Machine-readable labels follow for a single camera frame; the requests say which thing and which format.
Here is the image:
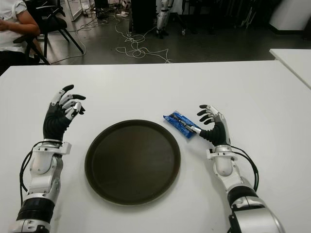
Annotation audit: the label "white curved panel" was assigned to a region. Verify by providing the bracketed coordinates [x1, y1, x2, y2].
[268, 0, 311, 31]

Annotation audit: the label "black chair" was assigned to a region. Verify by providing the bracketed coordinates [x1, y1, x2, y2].
[24, 0, 86, 65]

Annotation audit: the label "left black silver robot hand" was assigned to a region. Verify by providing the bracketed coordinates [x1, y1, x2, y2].
[42, 84, 87, 142]

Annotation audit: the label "white framed board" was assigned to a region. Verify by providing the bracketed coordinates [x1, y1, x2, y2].
[70, 0, 85, 22]

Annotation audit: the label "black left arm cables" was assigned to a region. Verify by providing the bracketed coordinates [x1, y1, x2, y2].
[19, 138, 63, 202]

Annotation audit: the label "seated person in white shirt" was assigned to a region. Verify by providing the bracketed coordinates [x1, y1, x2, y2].
[0, 0, 41, 73]

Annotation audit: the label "round dark brown tray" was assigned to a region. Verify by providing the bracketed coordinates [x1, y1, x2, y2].
[84, 119, 182, 206]

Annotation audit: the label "white cable on floor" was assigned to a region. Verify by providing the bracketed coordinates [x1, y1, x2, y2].
[114, 14, 172, 64]

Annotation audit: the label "blue Oreo cookie packet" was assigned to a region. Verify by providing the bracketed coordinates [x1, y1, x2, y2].
[162, 110, 200, 139]

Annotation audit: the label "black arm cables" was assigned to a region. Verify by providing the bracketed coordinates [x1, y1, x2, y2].
[19, 138, 63, 202]
[232, 147, 259, 192]

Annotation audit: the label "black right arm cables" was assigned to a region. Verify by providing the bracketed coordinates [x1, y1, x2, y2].
[232, 147, 259, 192]

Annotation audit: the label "silver humanoid robot legs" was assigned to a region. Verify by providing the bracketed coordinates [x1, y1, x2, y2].
[155, 0, 174, 39]

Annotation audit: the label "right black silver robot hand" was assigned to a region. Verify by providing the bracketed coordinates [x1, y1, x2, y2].
[187, 104, 231, 148]

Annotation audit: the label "tall black cabinet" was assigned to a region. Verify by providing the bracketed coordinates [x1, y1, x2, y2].
[131, 0, 158, 34]

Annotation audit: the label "white side table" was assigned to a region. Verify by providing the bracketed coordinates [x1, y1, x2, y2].
[269, 48, 311, 89]

